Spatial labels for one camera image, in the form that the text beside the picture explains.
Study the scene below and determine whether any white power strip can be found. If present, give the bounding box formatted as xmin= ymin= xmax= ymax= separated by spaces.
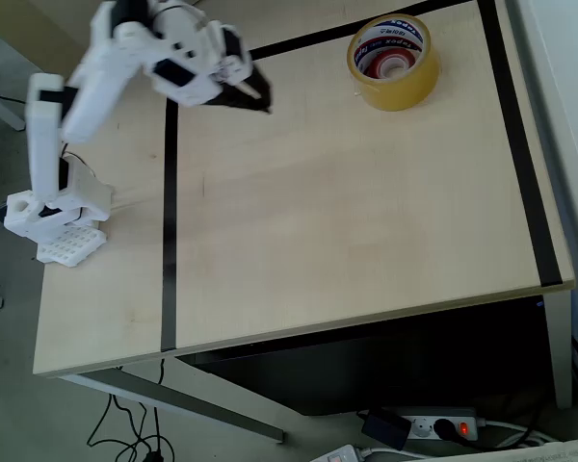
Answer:
xmin=310 ymin=443 xmax=372 ymax=462

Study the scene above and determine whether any grey power strip red switch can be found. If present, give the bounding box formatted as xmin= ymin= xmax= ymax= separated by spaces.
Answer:
xmin=365 ymin=406 xmax=487 ymax=442

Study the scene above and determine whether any white furniture leg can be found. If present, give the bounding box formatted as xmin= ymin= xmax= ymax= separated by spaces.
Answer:
xmin=0 ymin=89 xmax=26 ymax=132

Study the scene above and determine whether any white gridded base plate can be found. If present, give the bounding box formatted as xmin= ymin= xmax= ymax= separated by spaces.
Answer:
xmin=36 ymin=223 xmax=108 ymax=267

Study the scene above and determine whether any black round plug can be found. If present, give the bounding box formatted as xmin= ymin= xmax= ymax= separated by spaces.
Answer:
xmin=433 ymin=417 xmax=459 ymax=442

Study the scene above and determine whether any large yellow tape roll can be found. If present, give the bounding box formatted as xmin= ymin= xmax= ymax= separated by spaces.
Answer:
xmin=347 ymin=13 xmax=442 ymax=113

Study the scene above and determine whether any black power adapter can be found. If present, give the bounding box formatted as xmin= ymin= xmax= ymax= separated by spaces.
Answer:
xmin=360 ymin=408 xmax=413 ymax=451

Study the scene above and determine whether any grey table frame bar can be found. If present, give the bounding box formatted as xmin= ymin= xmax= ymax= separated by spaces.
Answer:
xmin=57 ymin=358 xmax=288 ymax=445

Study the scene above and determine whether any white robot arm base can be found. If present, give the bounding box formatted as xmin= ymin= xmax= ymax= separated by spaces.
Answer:
xmin=2 ymin=158 xmax=113 ymax=240

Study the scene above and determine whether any black floor cable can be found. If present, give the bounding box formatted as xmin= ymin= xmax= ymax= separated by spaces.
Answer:
xmin=85 ymin=358 xmax=177 ymax=462

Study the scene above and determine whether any red ring-shaped object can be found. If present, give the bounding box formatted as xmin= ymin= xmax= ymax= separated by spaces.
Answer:
xmin=363 ymin=50 xmax=418 ymax=81

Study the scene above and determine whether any grey table leg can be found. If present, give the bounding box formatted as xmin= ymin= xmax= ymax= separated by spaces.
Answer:
xmin=543 ymin=291 xmax=574 ymax=410

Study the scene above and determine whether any printed paper sheet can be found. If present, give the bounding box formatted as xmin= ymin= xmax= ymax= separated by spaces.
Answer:
xmin=488 ymin=435 xmax=578 ymax=462

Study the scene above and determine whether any white power cable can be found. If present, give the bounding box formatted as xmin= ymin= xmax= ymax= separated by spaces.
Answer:
xmin=476 ymin=419 xmax=558 ymax=451

